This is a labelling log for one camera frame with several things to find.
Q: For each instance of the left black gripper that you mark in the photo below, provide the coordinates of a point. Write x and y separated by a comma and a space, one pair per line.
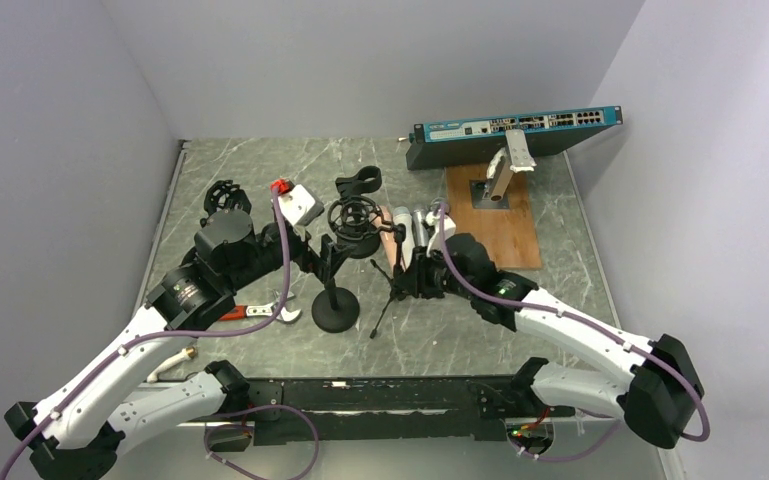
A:
324, 266

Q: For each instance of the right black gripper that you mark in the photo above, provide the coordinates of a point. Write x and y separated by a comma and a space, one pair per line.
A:
416, 279

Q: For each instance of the shock mount tripod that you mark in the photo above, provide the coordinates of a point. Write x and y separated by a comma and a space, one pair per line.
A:
354, 220

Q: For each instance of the black mic stand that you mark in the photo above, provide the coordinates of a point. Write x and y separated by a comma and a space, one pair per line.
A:
335, 309
361, 182

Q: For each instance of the pink microphone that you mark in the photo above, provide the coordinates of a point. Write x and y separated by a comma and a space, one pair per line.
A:
387, 237

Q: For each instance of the silver grey microphone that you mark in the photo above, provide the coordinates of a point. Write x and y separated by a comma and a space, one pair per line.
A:
420, 233

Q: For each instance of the white microphone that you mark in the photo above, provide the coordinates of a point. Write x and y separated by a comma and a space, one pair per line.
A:
402, 216

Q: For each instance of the shock mount stand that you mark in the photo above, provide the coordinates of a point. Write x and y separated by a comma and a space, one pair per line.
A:
224, 195

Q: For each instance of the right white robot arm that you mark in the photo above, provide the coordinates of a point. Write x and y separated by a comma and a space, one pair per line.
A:
652, 386

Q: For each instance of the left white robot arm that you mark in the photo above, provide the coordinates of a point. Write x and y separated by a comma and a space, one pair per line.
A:
80, 431

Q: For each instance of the wooden board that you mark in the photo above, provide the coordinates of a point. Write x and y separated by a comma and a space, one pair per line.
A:
508, 234

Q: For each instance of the small brass white fitting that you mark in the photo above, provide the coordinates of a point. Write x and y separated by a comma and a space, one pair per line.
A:
186, 354

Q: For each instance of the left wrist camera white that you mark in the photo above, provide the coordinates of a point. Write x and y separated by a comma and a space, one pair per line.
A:
298, 205

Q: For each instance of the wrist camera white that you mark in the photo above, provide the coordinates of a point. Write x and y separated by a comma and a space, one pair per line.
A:
441, 225
298, 205

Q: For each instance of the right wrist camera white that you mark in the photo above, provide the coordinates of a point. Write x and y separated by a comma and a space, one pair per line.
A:
441, 225

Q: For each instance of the red handled adjustable wrench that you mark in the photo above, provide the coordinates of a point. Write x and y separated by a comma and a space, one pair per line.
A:
241, 312

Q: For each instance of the metal bracket with tube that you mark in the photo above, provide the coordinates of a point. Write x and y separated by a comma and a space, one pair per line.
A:
513, 158

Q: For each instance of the blue network switch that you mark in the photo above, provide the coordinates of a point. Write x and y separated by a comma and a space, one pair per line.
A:
449, 143

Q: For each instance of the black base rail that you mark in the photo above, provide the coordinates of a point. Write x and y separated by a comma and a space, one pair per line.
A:
384, 408

